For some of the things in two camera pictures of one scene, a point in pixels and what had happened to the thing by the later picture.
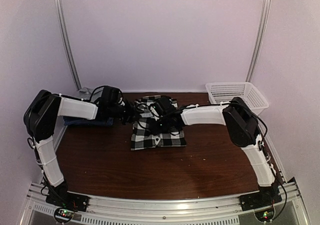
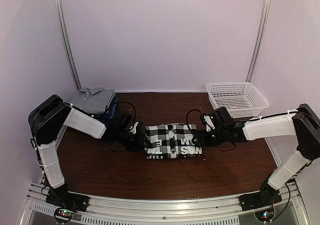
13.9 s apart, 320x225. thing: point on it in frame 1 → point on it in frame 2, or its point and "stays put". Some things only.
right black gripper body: (165, 126) → (214, 140)
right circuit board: (265, 216) stays put
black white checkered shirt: (141, 136) → (171, 140)
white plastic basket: (223, 92) stays put
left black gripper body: (125, 113) → (132, 143)
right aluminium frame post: (266, 0) stays put
